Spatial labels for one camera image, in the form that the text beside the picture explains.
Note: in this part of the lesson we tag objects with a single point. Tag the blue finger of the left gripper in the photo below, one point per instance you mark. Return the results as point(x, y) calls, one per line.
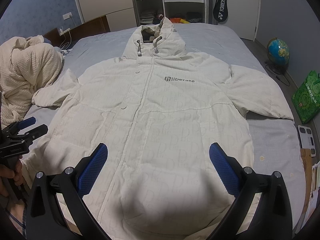
point(35, 133)
point(26, 123)

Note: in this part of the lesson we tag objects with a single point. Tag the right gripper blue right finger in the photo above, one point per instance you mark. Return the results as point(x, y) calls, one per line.
point(272, 218)

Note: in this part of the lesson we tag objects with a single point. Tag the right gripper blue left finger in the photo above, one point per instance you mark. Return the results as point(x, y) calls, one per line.
point(45, 219)

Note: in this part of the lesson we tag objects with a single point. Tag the cream white hooded puffer jacket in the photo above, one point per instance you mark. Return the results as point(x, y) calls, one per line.
point(158, 108)

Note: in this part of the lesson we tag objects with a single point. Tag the person's left hand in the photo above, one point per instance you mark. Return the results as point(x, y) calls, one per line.
point(15, 174)

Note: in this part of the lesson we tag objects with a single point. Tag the cream waffle knit blanket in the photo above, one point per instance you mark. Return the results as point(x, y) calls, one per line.
point(27, 64)

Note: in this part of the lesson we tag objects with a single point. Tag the white bathroom scale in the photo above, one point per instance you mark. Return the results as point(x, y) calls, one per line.
point(306, 139)

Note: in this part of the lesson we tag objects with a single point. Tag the green shopping bag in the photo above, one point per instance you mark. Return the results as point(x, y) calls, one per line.
point(306, 98)

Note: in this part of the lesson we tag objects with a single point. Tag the dark wooden headboard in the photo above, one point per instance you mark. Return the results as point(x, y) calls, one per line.
point(93, 27)

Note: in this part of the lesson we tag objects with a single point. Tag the blue desk globe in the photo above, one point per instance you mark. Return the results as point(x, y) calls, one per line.
point(278, 53)

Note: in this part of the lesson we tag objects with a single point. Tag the orange yellow bag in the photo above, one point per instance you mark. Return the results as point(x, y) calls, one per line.
point(178, 20)

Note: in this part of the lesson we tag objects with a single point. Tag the white wardrobe shelf unit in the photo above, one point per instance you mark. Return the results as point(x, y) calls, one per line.
point(150, 11)

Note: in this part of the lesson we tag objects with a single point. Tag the black Yonex racket bag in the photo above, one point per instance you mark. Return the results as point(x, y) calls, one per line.
point(220, 11)

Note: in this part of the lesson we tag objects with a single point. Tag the white door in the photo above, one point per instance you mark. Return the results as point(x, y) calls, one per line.
point(243, 17)

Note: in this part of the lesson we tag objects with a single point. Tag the white wall socket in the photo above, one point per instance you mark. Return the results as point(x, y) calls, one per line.
point(67, 15)

